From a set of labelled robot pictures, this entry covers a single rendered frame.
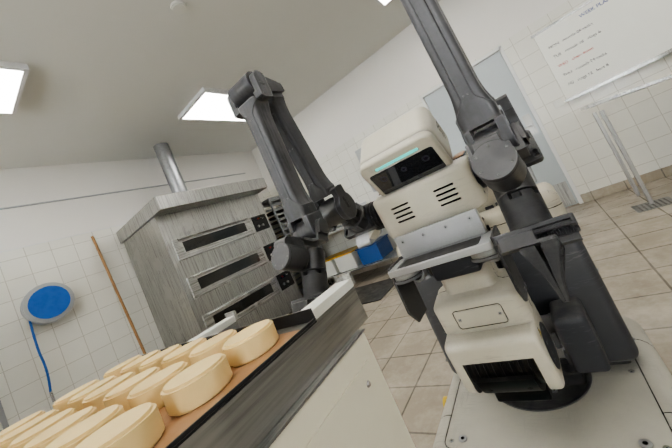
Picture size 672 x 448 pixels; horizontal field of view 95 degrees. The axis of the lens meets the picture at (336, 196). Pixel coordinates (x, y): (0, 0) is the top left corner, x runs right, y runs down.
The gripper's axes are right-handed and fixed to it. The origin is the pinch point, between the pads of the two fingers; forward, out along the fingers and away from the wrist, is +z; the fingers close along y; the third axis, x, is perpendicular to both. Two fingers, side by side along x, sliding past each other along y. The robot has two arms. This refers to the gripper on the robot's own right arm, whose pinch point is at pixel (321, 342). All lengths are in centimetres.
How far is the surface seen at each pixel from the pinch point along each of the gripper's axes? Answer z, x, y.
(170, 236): -133, 89, -287
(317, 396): 5.3, -25.4, 21.9
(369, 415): 8.6, -17.6, 22.2
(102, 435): 4.0, -43.3, 20.6
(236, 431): 6.1, -34.1, 21.0
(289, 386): 4.0, -28.2, 21.0
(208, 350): -0.3, -34.0, 16.2
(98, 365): -17, 71, -389
